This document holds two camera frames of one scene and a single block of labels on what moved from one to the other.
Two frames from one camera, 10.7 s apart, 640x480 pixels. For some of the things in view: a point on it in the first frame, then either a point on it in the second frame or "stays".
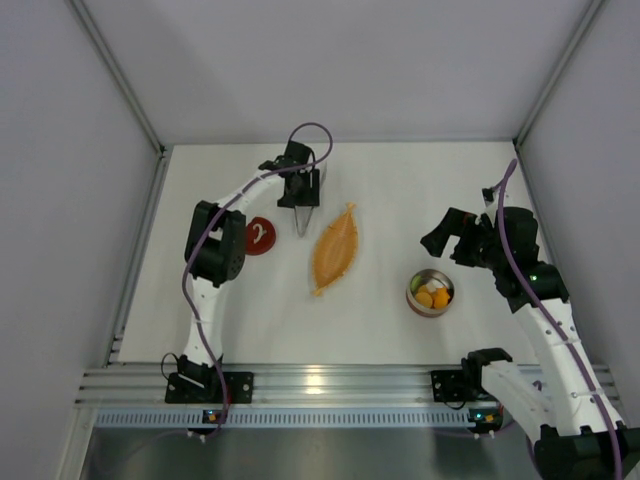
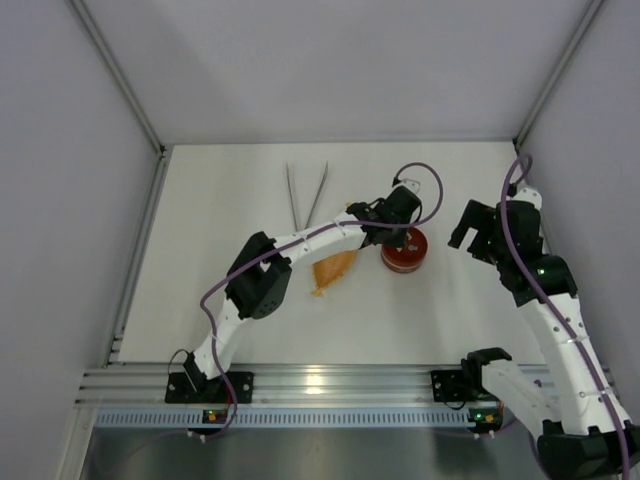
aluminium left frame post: [128, 89] stays
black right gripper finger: [455, 222] to [482, 217]
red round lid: [260, 236] to [414, 250]
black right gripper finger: [436, 241] to [458, 234]
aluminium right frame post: [592, 9] stays
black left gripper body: [300, 201] to [392, 237]
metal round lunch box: [430, 292] to [403, 268]
